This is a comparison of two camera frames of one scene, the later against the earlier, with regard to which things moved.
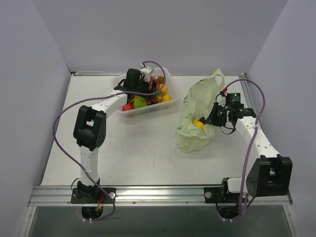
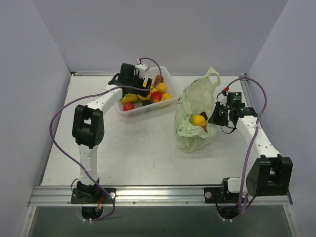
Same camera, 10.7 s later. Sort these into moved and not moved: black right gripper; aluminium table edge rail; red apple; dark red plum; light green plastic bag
Moved: dark red plum; light green plastic bag
Not moved: black right gripper; red apple; aluminium table edge rail
